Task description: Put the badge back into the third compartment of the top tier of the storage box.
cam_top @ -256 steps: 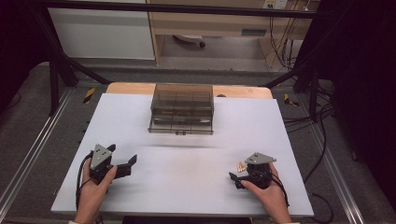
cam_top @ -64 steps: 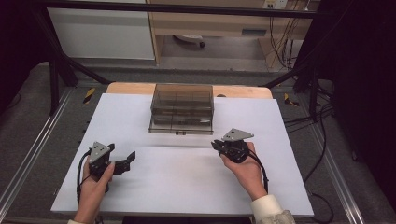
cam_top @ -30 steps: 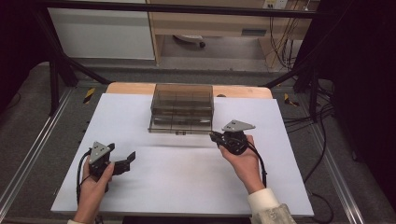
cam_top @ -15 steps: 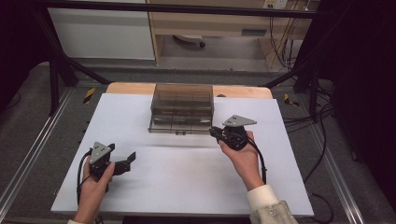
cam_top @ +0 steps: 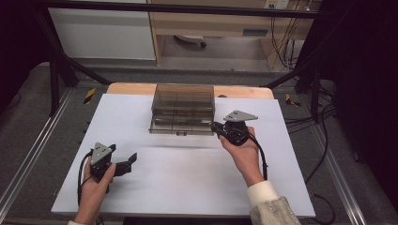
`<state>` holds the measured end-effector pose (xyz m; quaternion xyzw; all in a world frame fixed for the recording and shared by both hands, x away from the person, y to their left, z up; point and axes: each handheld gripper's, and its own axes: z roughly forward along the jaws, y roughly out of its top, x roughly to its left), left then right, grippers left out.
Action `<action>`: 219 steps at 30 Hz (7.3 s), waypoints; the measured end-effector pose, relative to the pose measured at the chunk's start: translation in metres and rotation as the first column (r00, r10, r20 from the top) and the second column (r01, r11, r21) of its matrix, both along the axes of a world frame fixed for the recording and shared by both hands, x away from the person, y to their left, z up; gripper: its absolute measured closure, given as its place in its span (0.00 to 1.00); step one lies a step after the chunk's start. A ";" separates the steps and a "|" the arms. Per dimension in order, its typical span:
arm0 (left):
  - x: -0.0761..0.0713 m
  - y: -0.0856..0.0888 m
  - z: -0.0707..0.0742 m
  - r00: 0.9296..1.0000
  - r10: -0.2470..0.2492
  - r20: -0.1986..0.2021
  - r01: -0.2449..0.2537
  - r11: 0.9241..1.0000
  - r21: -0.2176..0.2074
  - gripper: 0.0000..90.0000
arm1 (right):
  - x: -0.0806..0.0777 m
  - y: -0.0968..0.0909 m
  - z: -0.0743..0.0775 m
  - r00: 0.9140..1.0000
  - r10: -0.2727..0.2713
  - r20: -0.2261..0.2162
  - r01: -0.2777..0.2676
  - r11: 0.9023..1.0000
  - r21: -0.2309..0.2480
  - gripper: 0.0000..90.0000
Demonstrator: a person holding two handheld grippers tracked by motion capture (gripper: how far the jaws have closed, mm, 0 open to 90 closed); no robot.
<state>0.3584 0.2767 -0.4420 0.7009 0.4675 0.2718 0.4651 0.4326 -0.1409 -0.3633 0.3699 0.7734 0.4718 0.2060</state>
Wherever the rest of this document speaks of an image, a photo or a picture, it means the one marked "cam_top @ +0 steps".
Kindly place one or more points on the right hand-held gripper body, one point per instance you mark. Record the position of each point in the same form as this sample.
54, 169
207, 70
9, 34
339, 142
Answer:
236, 131

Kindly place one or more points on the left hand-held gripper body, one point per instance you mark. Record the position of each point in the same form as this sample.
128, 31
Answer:
100, 156

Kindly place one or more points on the smoky clear drawer case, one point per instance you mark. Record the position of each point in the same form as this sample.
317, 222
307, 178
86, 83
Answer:
183, 93

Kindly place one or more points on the person's right hand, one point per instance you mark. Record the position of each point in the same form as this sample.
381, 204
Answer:
245, 157

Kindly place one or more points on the person's left hand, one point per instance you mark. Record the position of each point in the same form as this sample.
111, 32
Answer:
94, 190

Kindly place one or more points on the chair base with caster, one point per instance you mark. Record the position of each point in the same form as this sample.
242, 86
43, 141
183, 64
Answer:
191, 39

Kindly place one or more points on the light wooden desk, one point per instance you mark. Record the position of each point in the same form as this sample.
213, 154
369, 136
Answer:
212, 23

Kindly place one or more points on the white cabinet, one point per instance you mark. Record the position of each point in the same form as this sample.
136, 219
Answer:
103, 34

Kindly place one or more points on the white power strip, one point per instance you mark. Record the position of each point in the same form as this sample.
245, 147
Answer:
277, 3

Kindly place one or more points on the black curtain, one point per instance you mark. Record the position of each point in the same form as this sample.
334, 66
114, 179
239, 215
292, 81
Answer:
15, 47
366, 93

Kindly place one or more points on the aluminium floor rail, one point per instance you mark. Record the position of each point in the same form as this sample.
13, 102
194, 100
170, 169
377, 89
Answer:
336, 168
34, 150

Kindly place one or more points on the black frame strut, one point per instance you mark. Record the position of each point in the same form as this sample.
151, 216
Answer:
308, 78
62, 68

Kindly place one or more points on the black frame crossbar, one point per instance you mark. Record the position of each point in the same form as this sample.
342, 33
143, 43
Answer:
175, 8

